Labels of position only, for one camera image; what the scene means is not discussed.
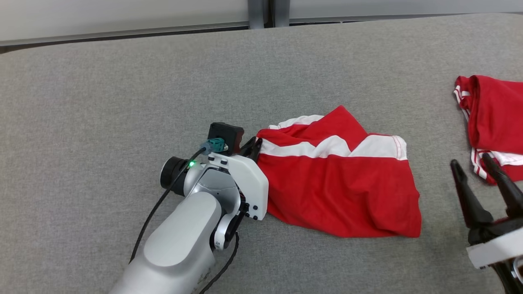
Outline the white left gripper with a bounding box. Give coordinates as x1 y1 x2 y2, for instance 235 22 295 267
208 138 269 221

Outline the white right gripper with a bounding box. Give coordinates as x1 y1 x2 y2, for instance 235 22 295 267
450 152 523 270

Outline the red shorts white striped trim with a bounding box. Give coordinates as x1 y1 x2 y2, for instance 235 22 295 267
454 75 523 185

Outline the red jersey number 23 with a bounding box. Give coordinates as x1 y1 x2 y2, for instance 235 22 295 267
256 105 422 238

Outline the grey fabric sofa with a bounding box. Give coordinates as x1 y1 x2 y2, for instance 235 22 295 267
0 12 523 294

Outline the black cable teal connector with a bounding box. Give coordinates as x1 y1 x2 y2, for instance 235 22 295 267
130 138 227 263

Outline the thin black cable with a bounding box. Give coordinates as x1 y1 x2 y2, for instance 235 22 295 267
198 232 240 294

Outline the grey partition post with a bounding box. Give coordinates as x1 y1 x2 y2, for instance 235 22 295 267
273 0 291 27
248 0 266 29

